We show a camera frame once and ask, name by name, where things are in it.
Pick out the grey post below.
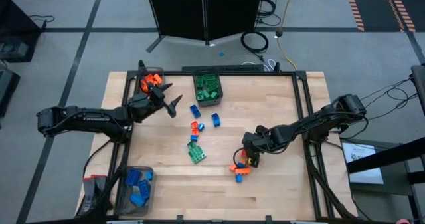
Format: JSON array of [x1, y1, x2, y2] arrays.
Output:
[[410, 63, 425, 117]]

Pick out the black side desk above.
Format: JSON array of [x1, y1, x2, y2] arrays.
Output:
[[345, 136, 425, 224]]

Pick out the thin black floor cable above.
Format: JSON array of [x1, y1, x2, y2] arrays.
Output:
[[29, 14, 56, 29]]

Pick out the black arm supply cables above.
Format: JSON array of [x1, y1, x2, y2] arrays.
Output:
[[360, 77, 420, 142]]

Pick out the black cabinet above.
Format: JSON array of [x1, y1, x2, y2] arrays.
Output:
[[0, 0, 43, 64]]

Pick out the black flat bar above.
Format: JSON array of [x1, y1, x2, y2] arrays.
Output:
[[181, 64, 266, 73]]

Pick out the black floor cable bunch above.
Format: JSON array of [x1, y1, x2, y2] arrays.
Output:
[[255, 0, 282, 28]]

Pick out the white paper sheet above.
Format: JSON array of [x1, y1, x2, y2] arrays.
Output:
[[341, 142, 385, 185]]

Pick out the black cable bundle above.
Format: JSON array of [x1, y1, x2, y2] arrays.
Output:
[[99, 140, 132, 218], [303, 143, 358, 222]]

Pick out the black folding partition screen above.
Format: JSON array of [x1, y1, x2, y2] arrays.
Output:
[[145, 0, 266, 54]]

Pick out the black equipment case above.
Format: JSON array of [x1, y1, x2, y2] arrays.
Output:
[[0, 62, 21, 118]]

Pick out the coiled black cable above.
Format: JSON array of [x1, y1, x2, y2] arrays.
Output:
[[240, 30, 270, 55]]

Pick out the grey plastic bin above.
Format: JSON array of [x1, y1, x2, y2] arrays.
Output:
[[191, 69, 224, 108]]

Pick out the grey mesh bin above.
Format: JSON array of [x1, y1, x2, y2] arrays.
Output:
[[114, 165, 158, 217], [133, 66, 166, 106]]

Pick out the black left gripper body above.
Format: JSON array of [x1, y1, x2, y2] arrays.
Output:
[[127, 86, 169, 124]]

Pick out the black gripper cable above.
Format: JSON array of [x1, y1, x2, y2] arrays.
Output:
[[232, 146, 246, 168]]

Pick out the yellow cable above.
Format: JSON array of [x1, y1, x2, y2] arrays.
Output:
[[276, 0, 299, 72]]

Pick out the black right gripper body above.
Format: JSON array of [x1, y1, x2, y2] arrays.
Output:
[[241, 124, 278, 157]]

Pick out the white cable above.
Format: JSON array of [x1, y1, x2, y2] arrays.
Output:
[[241, 59, 277, 72]]

